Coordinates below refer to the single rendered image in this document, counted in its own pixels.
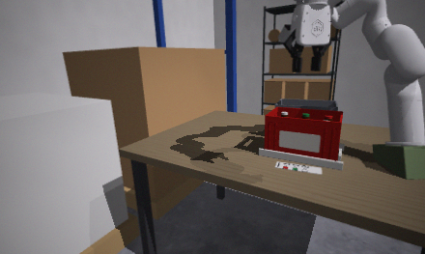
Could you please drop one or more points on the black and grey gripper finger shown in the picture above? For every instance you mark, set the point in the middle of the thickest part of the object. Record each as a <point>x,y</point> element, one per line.
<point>318,51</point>
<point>295,52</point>

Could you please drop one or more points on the white paper pick list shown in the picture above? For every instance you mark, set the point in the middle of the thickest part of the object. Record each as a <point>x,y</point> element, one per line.
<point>300,168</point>

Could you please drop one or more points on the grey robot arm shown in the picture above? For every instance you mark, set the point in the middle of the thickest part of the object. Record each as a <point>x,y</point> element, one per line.
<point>407,58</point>

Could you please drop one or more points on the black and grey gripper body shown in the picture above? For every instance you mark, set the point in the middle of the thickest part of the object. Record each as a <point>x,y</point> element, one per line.
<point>315,27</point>

